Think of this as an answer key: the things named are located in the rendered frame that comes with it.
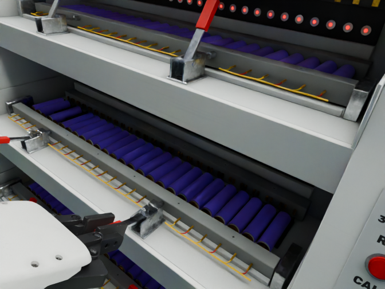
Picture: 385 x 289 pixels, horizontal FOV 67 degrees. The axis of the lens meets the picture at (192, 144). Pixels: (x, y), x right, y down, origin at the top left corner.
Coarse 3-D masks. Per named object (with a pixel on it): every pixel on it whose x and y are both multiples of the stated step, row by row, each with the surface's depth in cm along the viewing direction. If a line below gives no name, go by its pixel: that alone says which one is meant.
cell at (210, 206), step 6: (228, 186) 42; (222, 192) 41; (228, 192) 41; (234, 192) 42; (216, 198) 39; (222, 198) 40; (228, 198) 40; (210, 204) 38; (216, 204) 39; (222, 204) 39; (210, 210) 38; (216, 210) 38
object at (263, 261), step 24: (48, 120) 53; (72, 144) 48; (120, 168) 43; (120, 192) 41; (144, 192) 40; (168, 192) 39; (192, 216) 36; (192, 240) 34; (216, 240) 34; (240, 240) 33; (264, 264) 31
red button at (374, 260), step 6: (372, 258) 21; (378, 258) 21; (384, 258) 21; (372, 264) 21; (378, 264) 21; (384, 264) 21; (372, 270) 21; (378, 270) 21; (384, 270) 21; (378, 276) 21; (384, 276) 21
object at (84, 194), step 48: (0, 96) 57; (48, 96) 65; (96, 96) 62; (0, 144) 53; (96, 192) 42; (144, 240) 35; (288, 240) 37; (192, 288) 31; (240, 288) 31; (288, 288) 26
